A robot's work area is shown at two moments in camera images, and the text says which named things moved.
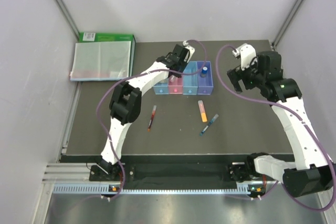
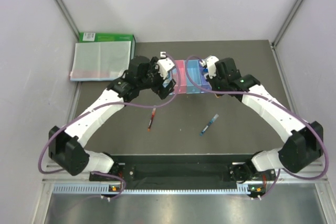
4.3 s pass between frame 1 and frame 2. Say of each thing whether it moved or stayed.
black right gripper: moved
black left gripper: moved
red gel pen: stayed
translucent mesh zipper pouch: stayed
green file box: stayed
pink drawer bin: moved
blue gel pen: stayed
